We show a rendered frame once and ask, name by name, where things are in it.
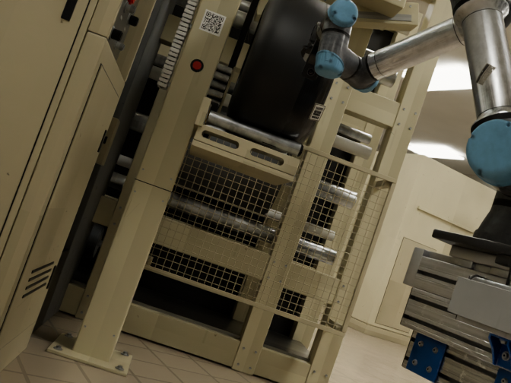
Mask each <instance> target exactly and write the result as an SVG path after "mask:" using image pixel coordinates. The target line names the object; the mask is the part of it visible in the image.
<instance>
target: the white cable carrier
mask: <svg viewBox="0 0 511 383"><path fill-rule="evenodd" d="M199 1H200V0H188V1H187V5H186V8H185V10H184V13H183V14H182V18H181V21H180V22H179V26H178V30H177V31H176V35H175V39H173V43H172V45H171V46H172V47H170V52H169V53H168V56H167V60H166V61H165V64H164V66H163V69H162V73H161V74H160V77H159V81H158V82H157V87H159V88H161V89H164V90H167V87H169V86H170V82H169V81H170V78H171V77H172V73H173V69H174V68H175V64H176V61H178V58H179V57H178V56H179V54H180V52H181V50H182V47H183V43H184V42H185V39H186V36H187V33H188V31H189V29H191V26H192V24H191V22H192V19H193V18H194V14H195V10H196V9H197V7H198V3H199Z"/></svg>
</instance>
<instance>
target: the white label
mask: <svg viewBox="0 0 511 383"><path fill-rule="evenodd" d="M325 107H326V106H325V105H321V104H318V103H316V104H315V106H314V107H313V111H312V112H311V114H310V116H309V119H311V120H315V121H318V122H319V120H320V119H321V117H322V114H323V112H324V110H325Z"/></svg>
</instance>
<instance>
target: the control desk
mask: <svg viewBox="0 0 511 383"><path fill-rule="evenodd" d="M155 3H156V0H0V371H1V370H3V368H4V367H6V366H7V365H8V364H9V363H10V362H11V361H12V360H13V359H15V358H16V357H17V356H18V355H19V354H20V353H21V352H22V351H23V350H25V349H26V348H27V345H28V342H29V339H30V336H31V334H32V332H33V328H34V326H35V324H36V321H37V318H38V315H39V313H40V310H41V307H42V305H43V301H44V299H45V297H46V294H47V291H48V289H49V285H50V283H51V281H52V277H53V275H54V273H55V270H56V267H57V264H58V263H59V259H60V257H61V254H62V251H63V248H64V246H65V243H66V240H67V238H68V234H69V233H70V230H71V226H72V224H73V222H74V219H75V216H76V213H77V212H78V208H79V206H80V203H81V200H82V198H83V195H84V192H85V189H86V187H87V184H88V182H89V179H90V176H91V173H92V171H93V169H94V165H95V163H96V161H97V158H98V155H99V152H100V149H101V147H102V144H103V141H104V138H105V137H106V133H107V131H108V128H109V126H110V123H111V120H112V118H113V114H114V112H115V110H116V107H117V104H118V102H119V98H120V96H121V94H122V90H123V88H124V86H125V82H126V80H127V78H128V76H129V72H130V70H131V67H132V64H133V61H134V59H135V56H136V53H137V51H138V47H139V46H140V43H141V40H142V37H143V35H144V32H145V29H146V27H147V25H148V21H149V19H150V16H151V13H152V11H153V9H154V5H155Z"/></svg>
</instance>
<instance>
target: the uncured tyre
mask: <svg viewBox="0 0 511 383"><path fill-rule="evenodd" d="M329 6H330V5H329V4H327V3H325V2H321V1H320V0H268V2H267V4H266V6H265V8H264V10H263V12H262V15H261V17H260V19H259V23H258V25H257V28H256V29H255V33H254V35H253V38H252V41H251V43H250V46H249V49H248V52H247V54H246V57H245V60H244V62H243V66H242V68H241V70H240V74H239V77H238V79H237V81H236V85H235V88H234V90H233V93H232V96H231V98H230V102H229V105H228V108H227V116H228V117H231V118H232V119H236V120H239V121H241V122H245V123H246V124H249V125H252V126H255V127H257V128H260V129H263V130H265V131H269V132H271V133H273V134H276V135H279V136H281V137H283V138H287V139H289V140H292V141H295V142H297V143H300V144H303V143H304V141H305V140H306V139H307V137H308V135H309V133H310V132H311V130H312V129H313V126H314V125H315V123H316V121H315V120H311V119H309V116H310V114H311V112H312V111H313V107H314V106H315V104H316V103H318V104H321V105H324V104H325V101H326V99H327V97H328V94H329V91H330V90H331V87H332V84H333V81H334V79H329V78H324V77H323V76H319V75H318V77H317V79H315V80H314V81H312V80H310V79H308V78H305V77H304V76H302V70H303V67H304V65H305V63H306V62H305V61H304V60H303V58H302V55H301V50H302V48H303V46H304V45H308V42H309V38H310V36H311V33H312V30H313V28H314V26H315V24H316V22H317V21H318V22H321V20H322V19H323V17H324V16H325V14H326V12H327V10H328V9H329ZM231 134H233V135H235V136H237V137H240V138H243V139H246V140H248V141H251V142H254V143H256V144H259V145H262V146H264V147H267V148H270V149H272V150H276V151H278V152H280V153H283V154H286V152H283V151H282V150H278V149H276V148H273V147H270V146H268V145H265V144H262V143H259V142H257V141H254V140H251V139H249V138H245V137H243V136H241V135H238V134H235V133H233V132H231Z"/></svg>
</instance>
